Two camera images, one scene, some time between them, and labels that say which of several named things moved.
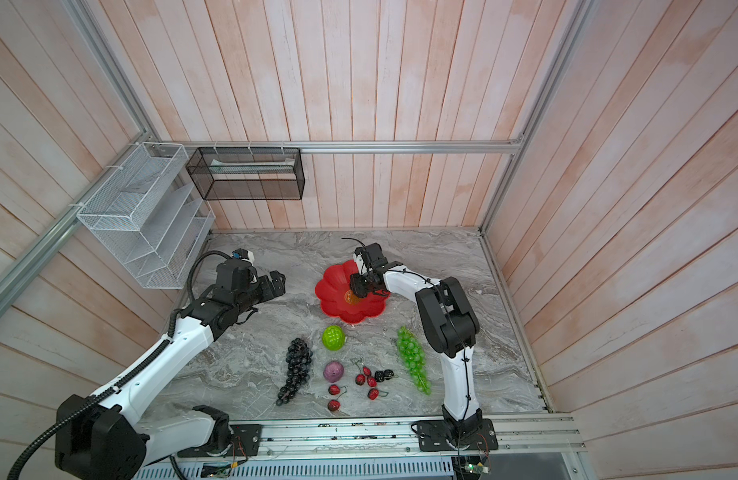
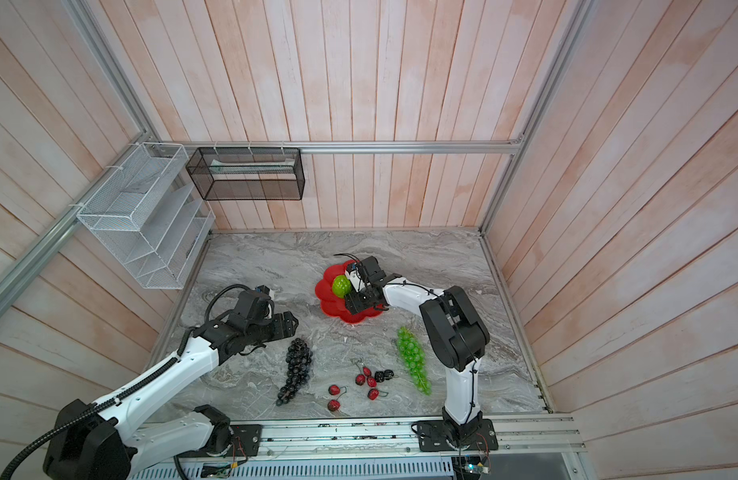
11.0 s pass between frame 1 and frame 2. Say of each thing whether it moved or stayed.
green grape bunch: stayed
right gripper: moved
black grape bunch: stayed
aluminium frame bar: stayed
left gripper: moved
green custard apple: moved
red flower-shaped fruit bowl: stayed
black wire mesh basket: stayed
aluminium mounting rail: stayed
